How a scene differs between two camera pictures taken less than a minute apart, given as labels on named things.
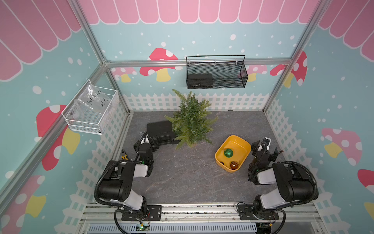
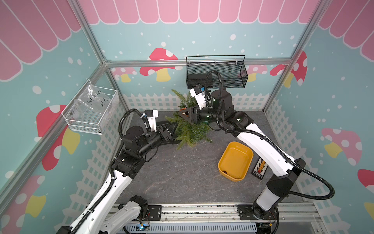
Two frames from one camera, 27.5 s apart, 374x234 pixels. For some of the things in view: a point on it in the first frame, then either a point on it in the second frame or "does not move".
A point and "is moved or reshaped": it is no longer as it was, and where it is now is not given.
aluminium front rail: [288, 213] does not move
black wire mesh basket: [216, 75] does not move
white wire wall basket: [92, 109] does not move
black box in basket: [199, 81] does not move
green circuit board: [143, 227] does not move
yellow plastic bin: [232, 153] is moved or reshaped
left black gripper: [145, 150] → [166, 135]
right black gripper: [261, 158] → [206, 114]
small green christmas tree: [192, 121] does not move
